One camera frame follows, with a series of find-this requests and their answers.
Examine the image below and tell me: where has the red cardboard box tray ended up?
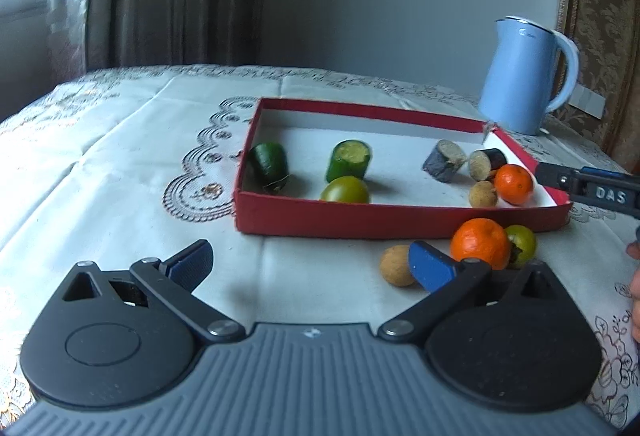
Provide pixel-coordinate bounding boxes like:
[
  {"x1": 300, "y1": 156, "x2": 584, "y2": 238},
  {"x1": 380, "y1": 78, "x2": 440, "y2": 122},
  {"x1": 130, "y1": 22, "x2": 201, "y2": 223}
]
[{"x1": 233, "y1": 97, "x2": 572, "y2": 240}]

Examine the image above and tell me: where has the embroidered white tablecloth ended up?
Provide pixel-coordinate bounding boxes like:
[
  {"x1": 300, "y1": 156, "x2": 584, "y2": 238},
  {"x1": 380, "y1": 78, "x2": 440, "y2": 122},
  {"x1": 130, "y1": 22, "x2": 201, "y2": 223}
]
[{"x1": 0, "y1": 62, "x2": 640, "y2": 430}]

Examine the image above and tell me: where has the window frame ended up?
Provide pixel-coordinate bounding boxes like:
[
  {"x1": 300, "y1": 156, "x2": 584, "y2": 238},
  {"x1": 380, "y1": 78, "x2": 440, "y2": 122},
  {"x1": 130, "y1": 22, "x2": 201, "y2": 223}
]
[{"x1": 0, "y1": 0, "x2": 57, "y2": 23}]

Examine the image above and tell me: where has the eggplant slice piece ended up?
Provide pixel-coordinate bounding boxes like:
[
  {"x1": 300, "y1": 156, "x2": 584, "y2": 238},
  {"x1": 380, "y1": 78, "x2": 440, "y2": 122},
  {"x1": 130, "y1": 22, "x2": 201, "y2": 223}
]
[{"x1": 468, "y1": 148, "x2": 508, "y2": 182}]

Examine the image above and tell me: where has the green round fruit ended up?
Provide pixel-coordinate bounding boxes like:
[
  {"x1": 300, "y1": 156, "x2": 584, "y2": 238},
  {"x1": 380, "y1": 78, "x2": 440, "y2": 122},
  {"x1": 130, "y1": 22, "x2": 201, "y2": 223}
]
[{"x1": 320, "y1": 175, "x2": 370, "y2": 203}]

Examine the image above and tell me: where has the person right hand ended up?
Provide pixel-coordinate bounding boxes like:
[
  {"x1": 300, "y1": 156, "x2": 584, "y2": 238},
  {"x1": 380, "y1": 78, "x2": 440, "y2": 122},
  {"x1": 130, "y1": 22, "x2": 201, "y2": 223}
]
[{"x1": 626, "y1": 241, "x2": 640, "y2": 344}]

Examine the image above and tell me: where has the small orange tangerine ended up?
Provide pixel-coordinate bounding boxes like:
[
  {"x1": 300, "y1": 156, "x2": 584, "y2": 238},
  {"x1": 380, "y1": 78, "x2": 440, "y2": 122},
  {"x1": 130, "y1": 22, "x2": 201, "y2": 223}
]
[{"x1": 494, "y1": 164, "x2": 534, "y2": 205}]

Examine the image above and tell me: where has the light blue electric kettle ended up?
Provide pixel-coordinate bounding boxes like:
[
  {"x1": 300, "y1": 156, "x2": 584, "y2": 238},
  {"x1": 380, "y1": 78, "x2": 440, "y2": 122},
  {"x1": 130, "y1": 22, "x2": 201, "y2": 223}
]
[{"x1": 478, "y1": 16, "x2": 579, "y2": 135}]

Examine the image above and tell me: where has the green fruit behind tangerine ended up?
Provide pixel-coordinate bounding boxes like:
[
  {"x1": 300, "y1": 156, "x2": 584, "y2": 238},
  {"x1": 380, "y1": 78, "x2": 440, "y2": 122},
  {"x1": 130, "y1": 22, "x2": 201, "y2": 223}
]
[{"x1": 506, "y1": 225, "x2": 537, "y2": 268}]

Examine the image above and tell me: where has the grey eggplant stump piece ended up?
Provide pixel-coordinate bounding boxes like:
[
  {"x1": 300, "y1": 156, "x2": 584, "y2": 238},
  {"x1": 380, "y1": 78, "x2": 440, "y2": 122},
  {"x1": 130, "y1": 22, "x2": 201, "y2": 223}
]
[{"x1": 422, "y1": 139, "x2": 466, "y2": 183}]

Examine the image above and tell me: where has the white wall switch plate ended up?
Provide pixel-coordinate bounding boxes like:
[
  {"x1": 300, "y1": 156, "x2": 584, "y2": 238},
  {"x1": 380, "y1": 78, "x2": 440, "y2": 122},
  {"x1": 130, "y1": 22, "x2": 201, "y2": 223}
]
[{"x1": 568, "y1": 84, "x2": 606, "y2": 120}]

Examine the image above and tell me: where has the green cucumber cylinder piece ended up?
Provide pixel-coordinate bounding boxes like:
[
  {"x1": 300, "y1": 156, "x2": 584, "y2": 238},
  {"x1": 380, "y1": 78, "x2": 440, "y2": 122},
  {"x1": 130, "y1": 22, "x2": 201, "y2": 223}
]
[{"x1": 326, "y1": 139, "x2": 372, "y2": 183}]

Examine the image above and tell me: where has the brown longan fruit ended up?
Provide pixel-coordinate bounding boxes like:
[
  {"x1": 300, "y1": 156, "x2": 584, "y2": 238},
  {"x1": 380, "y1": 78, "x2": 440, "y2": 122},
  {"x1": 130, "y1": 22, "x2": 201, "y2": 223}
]
[
  {"x1": 378, "y1": 245, "x2": 416, "y2": 288},
  {"x1": 469, "y1": 181, "x2": 498, "y2": 209}
]

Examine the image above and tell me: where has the large orange tangerine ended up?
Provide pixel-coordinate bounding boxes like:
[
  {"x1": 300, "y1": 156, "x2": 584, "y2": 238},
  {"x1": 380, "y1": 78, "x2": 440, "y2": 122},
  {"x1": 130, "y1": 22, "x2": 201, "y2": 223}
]
[{"x1": 449, "y1": 219, "x2": 511, "y2": 271}]

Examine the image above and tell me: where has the dark green cucumber end piece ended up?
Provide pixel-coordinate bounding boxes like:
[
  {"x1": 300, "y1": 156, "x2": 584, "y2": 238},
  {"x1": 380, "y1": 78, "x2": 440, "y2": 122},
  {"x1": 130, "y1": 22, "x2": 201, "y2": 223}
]
[{"x1": 248, "y1": 141, "x2": 290, "y2": 193}]

